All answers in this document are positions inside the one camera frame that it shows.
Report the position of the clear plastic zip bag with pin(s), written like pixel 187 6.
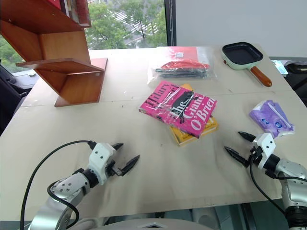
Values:
pixel 204 54

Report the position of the yellow book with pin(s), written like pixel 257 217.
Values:
pixel 184 139

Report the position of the red pouch in bag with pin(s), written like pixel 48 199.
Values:
pixel 184 65

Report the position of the wooden zigzag bookshelf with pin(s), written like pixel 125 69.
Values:
pixel 60 50

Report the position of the green trees outside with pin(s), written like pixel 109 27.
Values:
pixel 108 26

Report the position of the black window frame post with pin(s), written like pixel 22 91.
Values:
pixel 170 22

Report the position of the black pens bundle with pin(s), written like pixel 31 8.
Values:
pixel 180 72

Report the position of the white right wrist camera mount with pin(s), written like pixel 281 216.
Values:
pixel 266 146

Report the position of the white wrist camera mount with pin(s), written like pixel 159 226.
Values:
pixel 102 158
pixel 266 146

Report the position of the pink Hilary Mantel book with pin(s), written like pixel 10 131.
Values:
pixel 177 107

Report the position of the purple tissue pack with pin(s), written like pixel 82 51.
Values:
pixel 271 117

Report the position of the light blue packet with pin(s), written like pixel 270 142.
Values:
pixel 279 67

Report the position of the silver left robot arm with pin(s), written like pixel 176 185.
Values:
pixel 67 189

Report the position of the black office chair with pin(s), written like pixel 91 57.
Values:
pixel 297 76

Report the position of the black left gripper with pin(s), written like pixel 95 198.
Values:
pixel 114 170

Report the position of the dark chair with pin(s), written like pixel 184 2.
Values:
pixel 9 95

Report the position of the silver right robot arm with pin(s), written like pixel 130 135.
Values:
pixel 291 177

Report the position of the mint green square frying pan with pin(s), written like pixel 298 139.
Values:
pixel 241 55

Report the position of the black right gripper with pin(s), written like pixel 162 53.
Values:
pixel 254 157

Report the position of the red and white booklet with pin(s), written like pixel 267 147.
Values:
pixel 184 51

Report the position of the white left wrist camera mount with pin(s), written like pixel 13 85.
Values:
pixel 102 158

